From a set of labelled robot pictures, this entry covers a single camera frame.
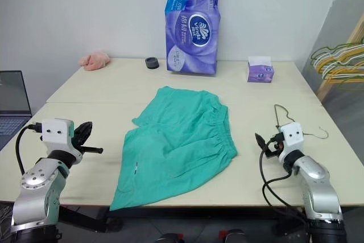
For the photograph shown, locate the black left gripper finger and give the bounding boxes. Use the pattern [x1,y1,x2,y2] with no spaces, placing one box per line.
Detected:
[74,121,93,142]
[81,146,104,154]

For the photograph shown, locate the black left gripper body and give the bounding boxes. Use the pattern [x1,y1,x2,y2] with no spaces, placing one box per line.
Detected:
[69,132,86,159]

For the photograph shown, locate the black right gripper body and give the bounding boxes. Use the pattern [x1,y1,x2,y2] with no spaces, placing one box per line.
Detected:
[268,132,286,158]

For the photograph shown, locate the grey wire hanger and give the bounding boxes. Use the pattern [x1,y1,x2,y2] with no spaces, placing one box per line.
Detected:
[274,104,329,141]

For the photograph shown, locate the green shorts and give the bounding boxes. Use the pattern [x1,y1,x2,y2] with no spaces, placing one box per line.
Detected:
[109,85,239,212]

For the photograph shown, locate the small purple tissue box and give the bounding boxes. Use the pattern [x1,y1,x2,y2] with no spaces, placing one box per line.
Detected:
[246,55,276,83]

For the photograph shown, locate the wooden clothes rack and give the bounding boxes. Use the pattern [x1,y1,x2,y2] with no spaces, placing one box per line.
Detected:
[316,14,364,102]

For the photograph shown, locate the grey laptop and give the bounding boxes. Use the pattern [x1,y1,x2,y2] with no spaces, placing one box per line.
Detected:
[0,69,33,151]

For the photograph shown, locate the dark rounded shape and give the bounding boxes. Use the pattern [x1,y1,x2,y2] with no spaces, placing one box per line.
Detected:
[155,232,186,243]
[218,228,251,243]

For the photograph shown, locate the large purple tissue pack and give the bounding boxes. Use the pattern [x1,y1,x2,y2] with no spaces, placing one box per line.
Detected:
[164,0,223,77]

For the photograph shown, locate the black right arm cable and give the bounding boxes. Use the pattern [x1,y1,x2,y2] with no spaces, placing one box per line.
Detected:
[259,137,308,213]

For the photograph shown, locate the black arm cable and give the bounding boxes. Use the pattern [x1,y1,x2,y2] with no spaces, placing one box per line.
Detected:
[15,122,43,176]
[259,137,308,213]

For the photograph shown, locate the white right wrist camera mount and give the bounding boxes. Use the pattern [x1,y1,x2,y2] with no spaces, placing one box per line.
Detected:
[279,122,304,153]

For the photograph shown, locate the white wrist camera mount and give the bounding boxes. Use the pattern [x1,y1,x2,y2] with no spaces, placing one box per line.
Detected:
[40,118,75,143]
[279,122,304,153]

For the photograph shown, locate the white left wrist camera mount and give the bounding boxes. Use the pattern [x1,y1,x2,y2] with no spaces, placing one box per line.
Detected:
[40,118,75,143]

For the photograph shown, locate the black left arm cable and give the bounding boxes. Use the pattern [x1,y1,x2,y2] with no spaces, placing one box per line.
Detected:
[15,122,43,176]

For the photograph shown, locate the black round ring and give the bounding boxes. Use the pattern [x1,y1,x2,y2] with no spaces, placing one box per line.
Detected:
[144,56,160,70]

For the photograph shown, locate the bunch of wire hangers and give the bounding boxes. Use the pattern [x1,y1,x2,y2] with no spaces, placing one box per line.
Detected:
[309,42,364,66]

